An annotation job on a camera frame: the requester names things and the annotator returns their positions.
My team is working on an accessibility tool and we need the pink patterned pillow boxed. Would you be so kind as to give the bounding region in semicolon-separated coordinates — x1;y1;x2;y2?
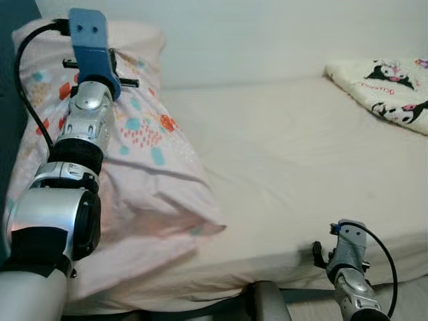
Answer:
3;19;227;302

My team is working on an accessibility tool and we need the white mattress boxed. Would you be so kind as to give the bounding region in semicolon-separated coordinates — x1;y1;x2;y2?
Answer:
64;74;428;315

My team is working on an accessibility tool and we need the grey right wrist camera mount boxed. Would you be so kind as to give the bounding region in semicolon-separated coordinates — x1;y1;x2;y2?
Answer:
328;219;368;272

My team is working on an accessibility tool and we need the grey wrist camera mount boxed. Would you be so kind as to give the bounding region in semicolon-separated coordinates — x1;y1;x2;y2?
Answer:
67;8;122;101
328;219;368;272

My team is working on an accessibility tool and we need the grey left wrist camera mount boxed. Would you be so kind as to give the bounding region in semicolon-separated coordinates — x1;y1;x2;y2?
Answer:
67;8;122;101

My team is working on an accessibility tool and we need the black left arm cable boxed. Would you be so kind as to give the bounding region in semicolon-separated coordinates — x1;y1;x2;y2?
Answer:
13;19;72;158

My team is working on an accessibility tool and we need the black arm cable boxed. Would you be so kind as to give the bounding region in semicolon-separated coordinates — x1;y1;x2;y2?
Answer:
13;19;72;158
348;223;399;320

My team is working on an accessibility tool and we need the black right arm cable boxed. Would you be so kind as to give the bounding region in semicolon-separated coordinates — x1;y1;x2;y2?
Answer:
348;223;399;320

